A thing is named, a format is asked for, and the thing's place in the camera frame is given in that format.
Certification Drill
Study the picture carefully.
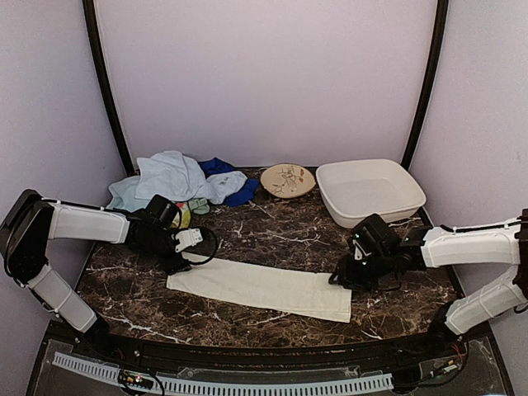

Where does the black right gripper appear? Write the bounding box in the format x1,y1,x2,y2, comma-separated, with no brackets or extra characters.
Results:
329,248,393,292

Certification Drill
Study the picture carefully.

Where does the cream white towel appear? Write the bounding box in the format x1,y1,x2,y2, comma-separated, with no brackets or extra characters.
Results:
166,258,351,323

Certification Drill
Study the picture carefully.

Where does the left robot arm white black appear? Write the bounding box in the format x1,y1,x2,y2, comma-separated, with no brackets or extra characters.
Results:
1,189,203,360

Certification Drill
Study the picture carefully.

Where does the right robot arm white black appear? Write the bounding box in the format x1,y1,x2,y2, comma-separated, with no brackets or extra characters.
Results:
328,212,527,358

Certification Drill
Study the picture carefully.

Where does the yellow patterned towel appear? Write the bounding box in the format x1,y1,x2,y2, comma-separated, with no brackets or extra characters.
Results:
172,202,191,229

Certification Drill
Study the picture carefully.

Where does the pale green towel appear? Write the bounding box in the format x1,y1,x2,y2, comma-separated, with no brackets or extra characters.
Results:
186,198,210,215

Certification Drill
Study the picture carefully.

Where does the white grey printed towel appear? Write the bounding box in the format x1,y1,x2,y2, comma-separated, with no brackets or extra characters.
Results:
206,171,248,205

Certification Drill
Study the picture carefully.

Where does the white plastic basin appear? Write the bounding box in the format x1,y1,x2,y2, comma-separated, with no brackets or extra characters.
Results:
316,159,427,229

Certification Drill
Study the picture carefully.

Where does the light blue towel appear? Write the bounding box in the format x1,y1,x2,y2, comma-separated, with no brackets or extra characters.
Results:
107,150,248,211

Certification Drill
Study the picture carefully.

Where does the royal blue towel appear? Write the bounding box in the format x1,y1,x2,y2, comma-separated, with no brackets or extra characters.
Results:
199,158,259,207

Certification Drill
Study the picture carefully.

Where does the beige floral plate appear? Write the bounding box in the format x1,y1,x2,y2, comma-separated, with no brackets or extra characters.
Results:
260,163,317,199

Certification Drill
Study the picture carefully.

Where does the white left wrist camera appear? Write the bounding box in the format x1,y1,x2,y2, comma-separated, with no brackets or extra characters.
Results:
172,228,203,252

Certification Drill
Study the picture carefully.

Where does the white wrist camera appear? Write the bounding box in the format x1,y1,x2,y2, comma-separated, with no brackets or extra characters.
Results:
172,228,203,252
352,234,372,265

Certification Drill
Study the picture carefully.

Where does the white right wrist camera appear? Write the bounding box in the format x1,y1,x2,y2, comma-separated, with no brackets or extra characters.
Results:
352,234,372,265

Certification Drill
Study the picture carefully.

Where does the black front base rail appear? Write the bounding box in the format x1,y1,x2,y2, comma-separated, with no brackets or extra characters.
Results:
49,319,492,375

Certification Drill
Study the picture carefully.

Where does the white slotted cable duct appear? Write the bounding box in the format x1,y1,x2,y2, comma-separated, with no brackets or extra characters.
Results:
51,352,394,395

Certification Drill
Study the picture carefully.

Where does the left black frame post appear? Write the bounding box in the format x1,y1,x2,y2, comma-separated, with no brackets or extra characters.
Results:
82,0,136,177

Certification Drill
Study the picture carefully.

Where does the black frame post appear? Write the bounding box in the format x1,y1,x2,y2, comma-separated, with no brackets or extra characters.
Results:
400,0,450,171
82,0,136,177

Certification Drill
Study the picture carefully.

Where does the right black frame post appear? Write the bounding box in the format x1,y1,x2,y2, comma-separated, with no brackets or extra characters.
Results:
400,0,450,171

